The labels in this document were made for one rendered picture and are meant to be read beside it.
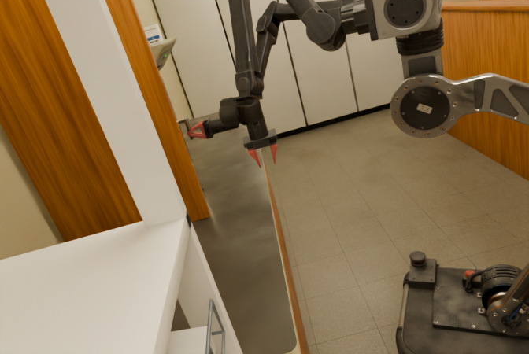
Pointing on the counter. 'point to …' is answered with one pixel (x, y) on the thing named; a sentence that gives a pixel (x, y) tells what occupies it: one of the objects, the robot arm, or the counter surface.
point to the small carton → (153, 34)
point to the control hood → (162, 49)
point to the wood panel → (78, 107)
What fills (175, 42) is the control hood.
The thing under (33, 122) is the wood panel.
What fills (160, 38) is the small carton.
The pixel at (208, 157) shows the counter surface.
